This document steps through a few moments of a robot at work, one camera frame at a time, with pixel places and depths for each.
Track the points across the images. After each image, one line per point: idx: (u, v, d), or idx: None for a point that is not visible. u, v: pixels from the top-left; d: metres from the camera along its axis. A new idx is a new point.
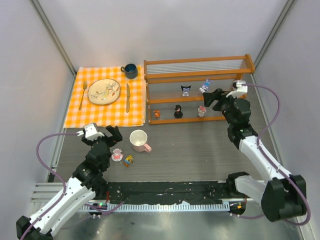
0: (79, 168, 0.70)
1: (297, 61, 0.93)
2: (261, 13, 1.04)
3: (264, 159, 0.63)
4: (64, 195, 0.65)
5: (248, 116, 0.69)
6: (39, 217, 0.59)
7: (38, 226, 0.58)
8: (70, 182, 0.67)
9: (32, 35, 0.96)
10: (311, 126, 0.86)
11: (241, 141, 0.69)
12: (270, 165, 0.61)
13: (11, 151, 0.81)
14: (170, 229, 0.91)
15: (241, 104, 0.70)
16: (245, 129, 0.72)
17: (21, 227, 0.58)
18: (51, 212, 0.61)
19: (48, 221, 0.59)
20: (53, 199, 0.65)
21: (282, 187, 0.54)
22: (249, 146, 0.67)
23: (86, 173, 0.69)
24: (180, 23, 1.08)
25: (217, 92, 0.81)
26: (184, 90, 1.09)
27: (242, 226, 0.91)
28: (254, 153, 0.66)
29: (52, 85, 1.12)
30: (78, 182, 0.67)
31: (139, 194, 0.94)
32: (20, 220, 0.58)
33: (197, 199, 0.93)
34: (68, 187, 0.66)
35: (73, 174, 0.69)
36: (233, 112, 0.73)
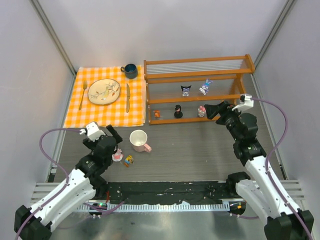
0: (82, 160, 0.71)
1: (297, 61, 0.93)
2: (261, 13, 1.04)
3: (272, 188, 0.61)
4: (66, 186, 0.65)
5: (254, 131, 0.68)
6: (41, 206, 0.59)
7: (38, 216, 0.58)
8: (73, 173, 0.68)
9: (32, 35, 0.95)
10: (311, 126, 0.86)
11: (249, 162, 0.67)
12: (279, 196, 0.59)
13: (11, 151, 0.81)
14: (169, 229, 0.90)
15: (247, 120, 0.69)
16: (252, 146, 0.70)
17: (21, 216, 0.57)
18: (52, 202, 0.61)
19: (49, 212, 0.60)
20: (55, 190, 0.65)
21: (290, 223, 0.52)
22: (257, 170, 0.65)
23: (90, 166, 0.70)
24: (180, 23, 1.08)
25: (223, 105, 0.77)
26: (184, 90, 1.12)
27: (242, 226, 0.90)
28: (262, 179, 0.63)
29: (52, 85, 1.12)
30: (81, 173, 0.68)
31: (139, 194, 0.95)
32: (19, 210, 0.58)
33: (197, 199, 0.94)
34: (71, 178, 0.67)
35: (76, 166, 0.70)
36: (239, 128, 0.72)
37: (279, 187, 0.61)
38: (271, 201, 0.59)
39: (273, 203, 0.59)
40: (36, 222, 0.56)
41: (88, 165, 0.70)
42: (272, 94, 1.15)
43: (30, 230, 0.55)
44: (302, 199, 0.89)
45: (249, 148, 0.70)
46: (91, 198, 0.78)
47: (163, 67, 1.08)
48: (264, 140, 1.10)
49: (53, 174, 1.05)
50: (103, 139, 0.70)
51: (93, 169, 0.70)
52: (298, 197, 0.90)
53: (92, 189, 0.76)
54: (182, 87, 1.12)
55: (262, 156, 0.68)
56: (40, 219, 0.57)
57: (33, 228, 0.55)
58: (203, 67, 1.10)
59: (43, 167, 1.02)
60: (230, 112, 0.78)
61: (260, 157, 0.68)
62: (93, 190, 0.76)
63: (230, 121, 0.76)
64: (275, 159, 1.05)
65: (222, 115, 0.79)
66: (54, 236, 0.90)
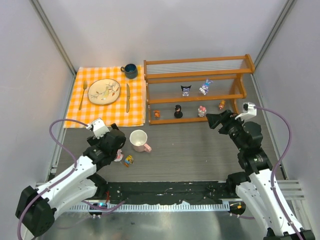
0: (90, 148, 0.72)
1: (297, 61, 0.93)
2: (261, 13, 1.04)
3: (277, 205, 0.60)
4: (74, 170, 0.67)
5: (259, 140, 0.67)
6: (49, 187, 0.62)
7: (45, 197, 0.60)
8: (81, 159, 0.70)
9: (32, 35, 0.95)
10: (311, 126, 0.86)
11: (256, 176, 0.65)
12: (283, 215, 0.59)
13: (11, 152, 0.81)
14: (169, 229, 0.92)
15: (251, 129, 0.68)
16: (257, 156, 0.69)
17: (27, 197, 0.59)
18: (60, 185, 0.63)
19: (57, 194, 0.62)
20: (63, 173, 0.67)
21: None
22: (263, 185, 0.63)
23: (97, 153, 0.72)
24: (180, 23, 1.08)
25: (226, 114, 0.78)
26: (184, 90, 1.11)
27: (241, 226, 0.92)
28: (267, 195, 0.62)
29: (52, 85, 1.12)
30: (88, 159, 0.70)
31: (139, 194, 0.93)
32: (25, 191, 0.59)
33: (197, 199, 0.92)
34: (79, 164, 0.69)
35: (84, 153, 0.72)
36: (244, 137, 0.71)
37: (283, 205, 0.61)
38: (274, 218, 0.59)
39: (277, 220, 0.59)
40: (43, 203, 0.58)
41: (96, 153, 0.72)
42: (272, 94, 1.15)
43: (36, 211, 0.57)
44: (302, 199, 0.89)
45: (255, 160, 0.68)
46: (90, 196, 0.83)
47: (163, 67, 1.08)
48: (264, 140, 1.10)
49: (53, 174, 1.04)
50: (113, 131, 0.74)
51: (100, 156, 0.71)
52: (298, 197, 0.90)
53: (94, 186, 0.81)
54: (182, 87, 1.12)
55: (268, 170, 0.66)
56: (47, 200, 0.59)
57: (40, 209, 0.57)
58: (203, 67, 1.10)
59: (42, 166, 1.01)
60: (234, 121, 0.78)
61: (266, 170, 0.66)
62: (95, 187, 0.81)
63: (234, 130, 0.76)
64: (275, 159, 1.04)
65: (225, 124, 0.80)
66: (54, 236, 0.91)
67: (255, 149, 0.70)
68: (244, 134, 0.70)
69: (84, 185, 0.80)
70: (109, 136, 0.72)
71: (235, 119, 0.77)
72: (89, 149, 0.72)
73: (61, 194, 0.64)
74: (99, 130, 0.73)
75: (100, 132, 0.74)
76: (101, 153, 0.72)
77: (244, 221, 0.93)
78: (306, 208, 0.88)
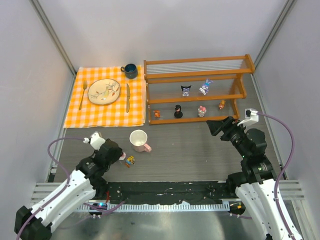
0: (83, 162, 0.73)
1: (297, 61, 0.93)
2: (262, 13, 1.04)
3: (278, 215, 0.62)
4: (67, 186, 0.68)
5: (263, 148, 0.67)
6: (41, 207, 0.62)
7: (39, 216, 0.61)
8: (74, 174, 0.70)
9: (33, 34, 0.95)
10: (312, 126, 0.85)
11: (260, 185, 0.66)
12: (284, 226, 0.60)
13: (11, 152, 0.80)
14: (169, 229, 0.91)
15: (255, 136, 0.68)
16: (261, 165, 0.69)
17: (22, 217, 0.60)
18: (53, 203, 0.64)
19: (50, 212, 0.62)
20: (55, 192, 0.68)
21: None
22: (265, 195, 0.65)
23: (90, 167, 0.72)
24: (180, 23, 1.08)
25: (228, 120, 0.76)
26: (184, 90, 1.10)
27: (241, 226, 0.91)
28: (268, 204, 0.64)
29: (52, 85, 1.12)
30: (81, 174, 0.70)
31: (139, 194, 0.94)
32: (20, 210, 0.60)
33: (197, 199, 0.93)
34: (72, 179, 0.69)
35: (77, 167, 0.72)
36: (246, 145, 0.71)
37: (285, 215, 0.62)
38: (276, 229, 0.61)
39: (277, 231, 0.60)
40: (38, 222, 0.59)
41: (88, 167, 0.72)
42: (272, 94, 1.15)
43: (31, 231, 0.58)
44: (302, 199, 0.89)
45: (259, 169, 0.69)
46: (90, 198, 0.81)
47: (163, 67, 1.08)
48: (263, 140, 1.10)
49: (53, 174, 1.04)
50: (106, 142, 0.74)
51: (93, 169, 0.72)
52: (298, 197, 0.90)
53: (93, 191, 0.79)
54: (182, 87, 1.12)
55: (272, 180, 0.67)
56: (41, 219, 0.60)
57: (35, 227, 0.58)
58: (204, 67, 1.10)
59: (43, 166, 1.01)
60: (236, 127, 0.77)
61: (270, 180, 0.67)
62: (94, 191, 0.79)
63: (236, 137, 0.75)
64: (275, 159, 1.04)
65: (227, 131, 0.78)
66: (54, 236, 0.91)
67: (258, 158, 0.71)
68: (247, 142, 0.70)
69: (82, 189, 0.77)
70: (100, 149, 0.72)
71: (237, 126, 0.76)
72: (81, 164, 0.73)
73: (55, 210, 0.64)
74: (95, 142, 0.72)
75: (98, 144, 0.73)
76: (93, 167, 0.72)
77: (245, 221, 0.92)
78: (306, 208, 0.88)
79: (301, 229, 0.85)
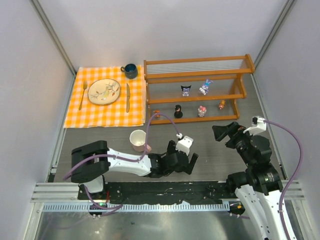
0: (154, 156, 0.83)
1: (297, 61, 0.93)
2: (262, 13, 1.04)
3: (281, 227, 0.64)
4: (137, 162, 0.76)
5: (268, 155, 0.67)
6: (116, 157, 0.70)
7: (109, 161, 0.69)
8: (145, 158, 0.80)
9: (33, 35, 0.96)
10: (312, 125, 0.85)
11: (266, 196, 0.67)
12: (285, 238, 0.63)
13: (11, 152, 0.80)
14: (170, 229, 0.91)
15: (259, 143, 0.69)
16: (267, 175, 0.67)
17: (100, 149, 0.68)
18: (122, 162, 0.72)
19: (115, 166, 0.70)
20: (130, 156, 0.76)
21: None
22: (270, 206, 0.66)
23: (156, 165, 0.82)
24: (179, 23, 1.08)
25: (233, 126, 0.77)
26: (184, 90, 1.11)
27: (242, 226, 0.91)
28: (272, 216, 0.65)
29: (52, 86, 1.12)
30: (148, 165, 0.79)
31: (139, 194, 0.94)
32: (101, 143, 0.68)
33: (197, 199, 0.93)
34: (142, 161, 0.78)
35: (148, 155, 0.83)
36: (251, 152, 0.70)
37: (288, 227, 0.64)
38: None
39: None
40: (107, 164, 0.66)
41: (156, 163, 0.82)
42: (272, 94, 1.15)
43: (97, 166, 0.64)
44: (302, 199, 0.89)
45: (265, 179, 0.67)
46: (91, 191, 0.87)
47: (162, 67, 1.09)
48: None
49: (53, 174, 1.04)
50: (180, 154, 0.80)
51: (156, 170, 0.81)
52: (298, 197, 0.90)
53: (101, 189, 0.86)
54: (182, 87, 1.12)
55: (277, 192, 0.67)
56: (109, 164, 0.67)
57: (102, 166, 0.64)
58: (203, 67, 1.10)
59: (42, 166, 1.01)
60: (241, 134, 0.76)
61: (275, 191, 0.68)
62: (101, 190, 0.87)
63: (241, 144, 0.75)
64: (275, 159, 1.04)
65: (232, 137, 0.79)
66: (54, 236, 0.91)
67: (263, 165, 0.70)
68: (253, 149, 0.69)
69: (101, 180, 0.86)
70: (174, 158, 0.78)
71: (242, 132, 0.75)
72: (152, 157, 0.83)
73: (116, 168, 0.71)
74: (181, 145, 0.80)
75: (180, 147, 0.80)
76: (158, 167, 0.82)
77: (245, 221, 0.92)
78: (306, 208, 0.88)
79: (301, 229, 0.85)
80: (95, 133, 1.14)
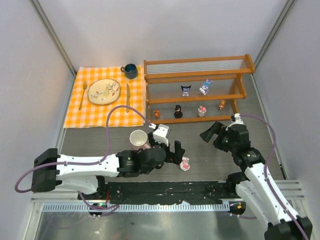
0: (126, 153, 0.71)
1: (297, 61, 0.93)
2: (262, 13, 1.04)
3: (271, 194, 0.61)
4: (98, 164, 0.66)
5: (246, 135, 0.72)
6: (66, 163, 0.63)
7: (58, 168, 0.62)
8: (110, 157, 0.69)
9: (32, 34, 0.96)
10: (312, 125, 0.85)
11: (249, 168, 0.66)
12: (278, 203, 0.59)
13: (11, 152, 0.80)
14: (170, 229, 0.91)
15: (237, 127, 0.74)
16: (250, 152, 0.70)
17: (49, 157, 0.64)
18: (77, 168, 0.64)
19: (68, 173, 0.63)
20: (91, 159, 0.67)
21: (289, 231, 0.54)
22: (256, 177, 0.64)
23: (128, 164, 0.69)
24: (179, 23, 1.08)
25: (216, 124, 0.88)
26: (184, 90, 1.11)
27: (242, 226, 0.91)
28: (261, 185, 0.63)
29: (52, 86, 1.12)
30: (118, 163, 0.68)
31: (139, 194, 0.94)
32: (51, 151, 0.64)
33: (197, 199, 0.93)
34: (106, 161, 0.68)
35: (118, 154, 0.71)
36: (234, 137, 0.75)
37: (279, 194, 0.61)
38: (271, 208, 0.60)
39: (272, 209, 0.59)
40: (54, 173, 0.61)
41: (127, 162, 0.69)
42: (272, 94, 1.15)
43: (45, 175, 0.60)
44: (302, 199, 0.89)
45: (247, 155, 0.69)
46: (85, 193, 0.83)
47: (162, 67, 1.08)
48: (263, 140, 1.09)
49: None
50: (155, 150, 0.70)
51: (130, 169, 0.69)
52: (298, 197, 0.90)
53: (95, 189, 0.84)
54: (182, 87, 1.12)
55: (261, 164, 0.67)
56: (57, 172, 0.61)
57: (49, 175, 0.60)
58: (203, 67, 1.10)
59: None
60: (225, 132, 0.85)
61: (259, 164, 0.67)
62: (94, 191, 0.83)
63: (226, 138, 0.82)
64: (275, 159, 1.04)
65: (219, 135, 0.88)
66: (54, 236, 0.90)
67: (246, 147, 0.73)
68: (233, 133, 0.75)
69: (91, 181, 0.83)
70: (146, 154, 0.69)
71: (224, 130, 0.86)
72: (124, 154, 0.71)
73: (72, 174, 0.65)
74: (158, 135, 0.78)
75: (158, 137, 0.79)
76: (132, 165, 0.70)
77: (244, 221, 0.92)
78: (306, 208, 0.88)
79: None
80: (96, 133, 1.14)
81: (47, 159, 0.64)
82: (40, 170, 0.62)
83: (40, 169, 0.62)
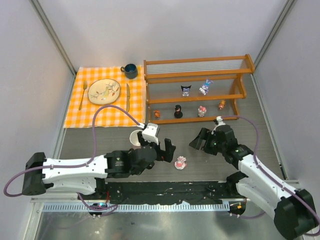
0: (116, 154, 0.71)
1: (297, 61, 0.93)
2: (262, 13, 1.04)
3: (267, 178, 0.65)
4: (85, 166, 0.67)
5: (232, 134, 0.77)
6: (52, 166, 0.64)
7: (44, 172, 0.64)
8: (97, 158, 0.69)
9: (33, 34, 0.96)
10: (311, 125, 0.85)
11: (240, 161, 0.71)
12: (275, 184, 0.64)
13: (11, 152, 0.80)
14: (170, 229, 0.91)
15: (222, 128, 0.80)
16: (238, 147, 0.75)
17: (35, 162, 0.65)
18: (62, 170, 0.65)
19: (54, 176, 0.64)
20: (77, 161, 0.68)
21: (292, 206, 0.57)
22: (249, 166, 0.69)
23: (117, 164, 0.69)
24: (179, 23, 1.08)
25: (203, 131, 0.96)
26: (184, 90, 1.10)
27: (241, 226, 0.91)
28: (256, 173, 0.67)
29: (52, 86, 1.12)
30: (105, 165, 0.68)
31: (139, 194, 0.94)
32: (38, 155, 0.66)
33: (197, 199, 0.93)
34: (93, 162, 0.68)
35: (108, 154, 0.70)
36: (221, 138, 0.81)
37: (274, 176, 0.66)
38: (270, 190, 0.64)
39: (271, 191, 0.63)
40: (40, 177, 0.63)
41: (116, 163, 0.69)
42: (272, 94, 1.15)
43: (32, 180, 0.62)
44: None
45: (236, 151, 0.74)
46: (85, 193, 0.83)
47: (162, 67, 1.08)
48: (263, 140, 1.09)
49: None
50: (145, 150, 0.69)
51: (120, 169, 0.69)
52: None
53: (93, 190, 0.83)
54: (182, 87, 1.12)
55: (250, 155, 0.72)
56: (43, 176, 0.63)
57: (36, 180, 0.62)
58: (203, 67, 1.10)
59: None
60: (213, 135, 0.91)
61: (249, 155, 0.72)
62: (93, 191, 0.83)
63: (215, 141, 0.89)
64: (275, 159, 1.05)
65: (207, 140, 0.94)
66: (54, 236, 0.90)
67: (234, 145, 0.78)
68: (220, 135, 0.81)
69: (88, 181, 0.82)
70: (136, 153, 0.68)
71: (211, 133, 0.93)
72: (113, 154, 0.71)
73: (59, 177, 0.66)
74: (147, 135, 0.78)
75: (148, 136, 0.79)
76: (121, 166, 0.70)
77: (244, 221, 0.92)
78: None
79: None
80: (96, 133, 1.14)
81: (34, 163, 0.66)
82: (27, 173, 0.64)
83: (28, 173, 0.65)
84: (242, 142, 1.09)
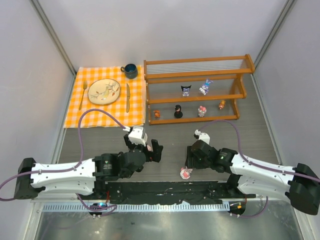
0: (105, 156, 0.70)
1: (297, 60, 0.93)
2: (262, 13, 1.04)
3: (266, 170, 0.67)
4: (73, 170, 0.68)
5: (206, 146, 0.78)
6: (40, 171, 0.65)
7: (32, 177, 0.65)
8: (85, 162, 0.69)
9: (32, 34, 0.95)
10: (312, 125, 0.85)
11: (231, 167, 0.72)
12: (274, 173, 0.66)
13: (11, 152, 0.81)
14: (170, 229, 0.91)
15: (195, 145, 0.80)
16: (221, 153, 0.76)
17: (24, 167, 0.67)
18: (50, 174, 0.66)
19: (43, 181, 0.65)
20: (66, 165, 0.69)
21: (301, 185, 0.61)
22: (242, 167, 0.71)
23: (106, 167, 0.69)
24: (179, 23, 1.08)
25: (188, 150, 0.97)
26: (184, 90, 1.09)
27: (242, 226, 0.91)
28: (255, 171, 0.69)
29: (52, 86, 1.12)
30: (93, 168, 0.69)
31: (139, 194, 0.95)
32: (27, 160, 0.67)
33: (197, 199, 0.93)
34: (81, 166, 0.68)
35: (96, 157, 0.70)
36: (200, 155, 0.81)
37: (268, 165, 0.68)
38: (274, 181, 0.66)
39: (275, 180, 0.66)
40: (28, 182, 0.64)
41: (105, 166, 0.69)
42: (272, 94, 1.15)
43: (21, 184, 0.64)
44: None
45: (221, 157, 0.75)
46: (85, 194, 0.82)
47: (162, 67, 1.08)
48: (263, 140, 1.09)
49: None
50: (135, 154, 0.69)
51: (108, 172, 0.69)
52: None
53: (92, 190, 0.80)
54: (182, 87, 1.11)
55: (235, 155, 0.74)
56: (31, 181, 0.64)
57: (24, 185, 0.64)
58: (204, 67, 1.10)
59: None
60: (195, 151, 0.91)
61: (234, 156, 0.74)
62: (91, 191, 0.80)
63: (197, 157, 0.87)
64: (275, 159, 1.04)
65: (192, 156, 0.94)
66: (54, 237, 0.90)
67: (214, 153, 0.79)
68: (197, 152, 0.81)
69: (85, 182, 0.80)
70: (125, 158, 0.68)
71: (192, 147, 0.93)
72: (102, 157, 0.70)
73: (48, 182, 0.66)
74: (135, 137, 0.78)
75: (135, 139, 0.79)
76: (110, 169, 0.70)
77: (244, 220, 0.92)
78: None
79: (301, 229, 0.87)
80: (96, 133, 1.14)
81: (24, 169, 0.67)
82: (19, 178, 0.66)
83: (19, 178, 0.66)
84: (242, 142, 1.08)
